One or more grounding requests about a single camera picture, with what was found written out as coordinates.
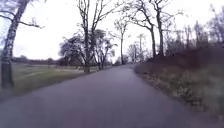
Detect row of bare trees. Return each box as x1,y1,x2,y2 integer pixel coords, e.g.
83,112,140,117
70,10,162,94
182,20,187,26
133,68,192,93
58,0,185,75

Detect grey asphalt path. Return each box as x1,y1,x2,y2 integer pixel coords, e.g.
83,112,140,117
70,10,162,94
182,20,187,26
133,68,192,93
0,63,224,128

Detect grass field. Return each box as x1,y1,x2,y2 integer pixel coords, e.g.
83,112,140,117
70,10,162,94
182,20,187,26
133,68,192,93
0,62,102,102

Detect distant line of trees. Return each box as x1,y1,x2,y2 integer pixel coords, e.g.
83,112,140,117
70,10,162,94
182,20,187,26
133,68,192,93
11,54,69,67

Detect leaf-strewn grass verge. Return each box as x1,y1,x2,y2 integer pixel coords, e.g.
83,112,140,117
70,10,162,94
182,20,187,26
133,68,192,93
133,59,224,118

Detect dark bushes and trees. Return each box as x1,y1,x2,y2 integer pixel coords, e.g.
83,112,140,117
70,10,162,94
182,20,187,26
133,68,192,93
155,3,224,69

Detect birch tree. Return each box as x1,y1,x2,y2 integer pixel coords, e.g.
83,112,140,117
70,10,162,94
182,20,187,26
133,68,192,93
0,0,45,90

